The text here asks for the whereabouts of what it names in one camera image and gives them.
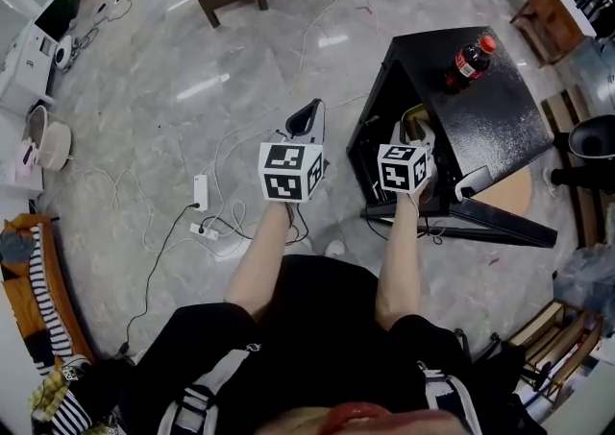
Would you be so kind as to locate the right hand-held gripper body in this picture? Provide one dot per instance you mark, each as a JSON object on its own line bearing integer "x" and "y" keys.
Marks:
{"x": 402, "y": 169}

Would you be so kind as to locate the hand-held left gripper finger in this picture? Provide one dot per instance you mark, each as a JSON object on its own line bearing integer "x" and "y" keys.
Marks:
{"x": 298, "y": 120}
{"x": 318, "y": 121}

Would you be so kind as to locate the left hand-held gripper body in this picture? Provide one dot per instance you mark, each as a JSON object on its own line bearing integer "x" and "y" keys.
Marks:
{"x": 288, "y": 171}

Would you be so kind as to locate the yellowish container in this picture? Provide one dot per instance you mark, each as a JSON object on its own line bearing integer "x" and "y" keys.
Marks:
{"x": 415, "y": 123}

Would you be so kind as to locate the black mini fridge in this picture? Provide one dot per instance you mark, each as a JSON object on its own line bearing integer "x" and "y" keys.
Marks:
{"x": 485, "y": 106}

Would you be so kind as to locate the person's left forearm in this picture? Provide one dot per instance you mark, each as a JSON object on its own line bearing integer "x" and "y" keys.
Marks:
{"x": 262, "y": 255}

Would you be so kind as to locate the person's right forearm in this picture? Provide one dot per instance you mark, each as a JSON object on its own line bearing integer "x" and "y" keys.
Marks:
{"x": 399, "y": 260}

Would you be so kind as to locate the long white power strip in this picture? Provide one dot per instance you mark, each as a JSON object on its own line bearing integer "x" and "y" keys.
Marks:
{"x": 201, "y": 192}

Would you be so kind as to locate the person's white shoe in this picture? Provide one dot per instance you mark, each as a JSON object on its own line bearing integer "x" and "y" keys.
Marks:
{"x": 334, "y": 248}

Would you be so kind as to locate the small white power strip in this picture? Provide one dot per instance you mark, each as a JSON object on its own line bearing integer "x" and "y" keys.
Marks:
{"x": 204, "y": 231}

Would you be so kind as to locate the round wooden board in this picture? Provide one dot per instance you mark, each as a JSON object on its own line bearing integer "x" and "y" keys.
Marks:
{"x": 511, "y": 193}

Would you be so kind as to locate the dark cola bottle red cap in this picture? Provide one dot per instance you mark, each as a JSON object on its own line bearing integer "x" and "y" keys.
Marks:
{"x": 468, "y": 65}

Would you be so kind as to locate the person's black shirt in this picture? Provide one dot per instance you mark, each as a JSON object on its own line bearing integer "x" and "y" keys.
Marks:
{"x": 312, "y": 342}

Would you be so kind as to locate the wooden cabinet white top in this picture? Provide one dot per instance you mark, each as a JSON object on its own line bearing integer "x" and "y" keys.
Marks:
{"x": 552, "y": 22}

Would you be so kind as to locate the clear plastic bag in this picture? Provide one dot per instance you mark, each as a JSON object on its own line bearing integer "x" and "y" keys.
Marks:
{"x": 588, "y": 279}

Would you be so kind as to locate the wooden shelf rack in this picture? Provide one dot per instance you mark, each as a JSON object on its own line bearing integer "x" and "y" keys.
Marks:
{"x": 557, "y": 346}

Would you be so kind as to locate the beige round basket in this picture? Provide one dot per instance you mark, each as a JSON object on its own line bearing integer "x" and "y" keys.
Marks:
{"x": 53, "y": 142}

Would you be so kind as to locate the white box appliance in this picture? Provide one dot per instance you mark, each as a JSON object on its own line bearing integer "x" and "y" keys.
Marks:
{"x": 29, "y": 63}

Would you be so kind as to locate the striped cloth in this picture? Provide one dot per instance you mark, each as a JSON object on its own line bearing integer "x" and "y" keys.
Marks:
{"x": 45, "y": 303}

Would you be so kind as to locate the orange wooden chair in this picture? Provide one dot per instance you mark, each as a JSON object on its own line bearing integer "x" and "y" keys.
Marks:
{"x": 29, "y": 294}

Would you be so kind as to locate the white round camera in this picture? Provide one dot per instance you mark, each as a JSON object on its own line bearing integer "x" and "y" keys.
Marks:
{"x": 63, "y": 52}

